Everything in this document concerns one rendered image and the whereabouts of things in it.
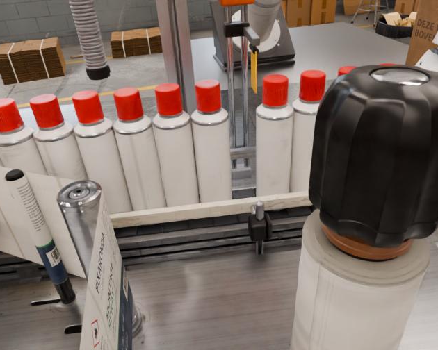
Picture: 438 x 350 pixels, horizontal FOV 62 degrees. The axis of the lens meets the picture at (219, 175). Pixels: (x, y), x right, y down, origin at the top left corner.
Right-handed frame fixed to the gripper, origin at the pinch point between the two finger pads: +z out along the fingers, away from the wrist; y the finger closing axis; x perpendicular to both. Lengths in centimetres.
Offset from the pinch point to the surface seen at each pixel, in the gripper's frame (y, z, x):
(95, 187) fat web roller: 18.4, 2.4, -42.6
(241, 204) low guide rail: 4.1, 11.5, -23.2
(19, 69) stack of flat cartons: -367, 146, -167
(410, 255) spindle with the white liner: 30.5, -5.3, -21.9
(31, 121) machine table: -55, 37, -68
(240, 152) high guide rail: -2.9, 6.7, -23.8
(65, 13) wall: -532, 114, -158
